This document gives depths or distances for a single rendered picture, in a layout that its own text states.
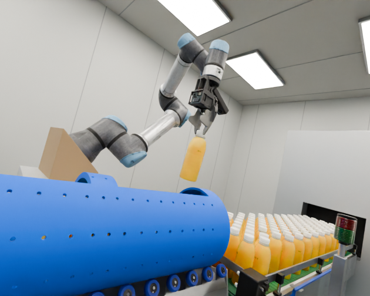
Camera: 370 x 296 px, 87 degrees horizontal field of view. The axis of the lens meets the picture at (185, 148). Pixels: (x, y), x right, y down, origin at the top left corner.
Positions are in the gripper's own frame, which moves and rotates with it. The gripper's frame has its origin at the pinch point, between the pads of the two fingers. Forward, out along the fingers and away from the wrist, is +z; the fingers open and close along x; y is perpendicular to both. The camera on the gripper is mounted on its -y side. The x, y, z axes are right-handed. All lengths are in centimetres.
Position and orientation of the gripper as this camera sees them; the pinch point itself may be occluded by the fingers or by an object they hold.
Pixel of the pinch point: (201, 131)
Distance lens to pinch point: 75.4
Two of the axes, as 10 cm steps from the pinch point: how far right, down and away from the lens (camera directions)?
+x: 6.2, 1.0, -7.8
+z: -2.6, 9.6, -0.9
